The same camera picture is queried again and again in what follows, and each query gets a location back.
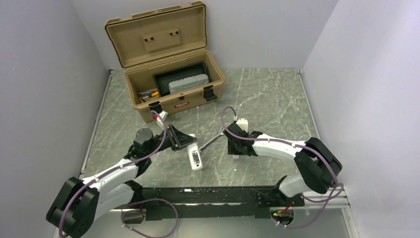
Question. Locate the orange handled tool in toolbox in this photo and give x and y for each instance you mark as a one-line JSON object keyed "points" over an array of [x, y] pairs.
{"points": [[144, 96]]}

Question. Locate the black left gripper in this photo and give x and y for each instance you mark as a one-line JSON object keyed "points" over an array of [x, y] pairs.
{"points": [[177, 139]]}

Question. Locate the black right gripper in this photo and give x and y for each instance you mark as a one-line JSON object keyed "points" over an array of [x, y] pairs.
{"points": [[232, 150]]}

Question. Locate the black tray in toolbox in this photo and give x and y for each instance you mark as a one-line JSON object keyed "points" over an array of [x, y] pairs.
{"points": [[162, 79]]}

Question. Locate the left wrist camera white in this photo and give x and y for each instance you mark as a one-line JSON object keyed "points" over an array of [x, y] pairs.
{"points": [[161, 119]]}

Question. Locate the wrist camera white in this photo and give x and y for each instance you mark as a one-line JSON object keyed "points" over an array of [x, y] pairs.
{"points": [[243, 124], [161, 119]]}

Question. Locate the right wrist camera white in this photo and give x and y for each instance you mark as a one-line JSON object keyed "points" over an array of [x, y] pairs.
{"points": [[243, 124]]}

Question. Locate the tan plastic toolbox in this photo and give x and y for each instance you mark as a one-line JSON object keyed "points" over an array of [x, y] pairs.
{"points": [[159, 40]]}

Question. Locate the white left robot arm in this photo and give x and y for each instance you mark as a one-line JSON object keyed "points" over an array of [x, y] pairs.
{"points": [[81, 201]]}

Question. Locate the silver combination wrench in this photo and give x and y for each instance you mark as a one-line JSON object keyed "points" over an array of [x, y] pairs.
{"points": [[219, 134]]}

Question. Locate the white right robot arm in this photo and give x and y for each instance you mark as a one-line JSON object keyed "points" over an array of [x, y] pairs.
{"points": [[317, 167]]}

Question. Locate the grey plastic bit case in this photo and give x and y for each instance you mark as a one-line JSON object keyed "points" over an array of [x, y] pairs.
{"points": [[188, 83]]}

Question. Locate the white remote control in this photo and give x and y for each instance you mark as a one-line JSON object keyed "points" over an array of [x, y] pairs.
{"points": [[194, 156]]}

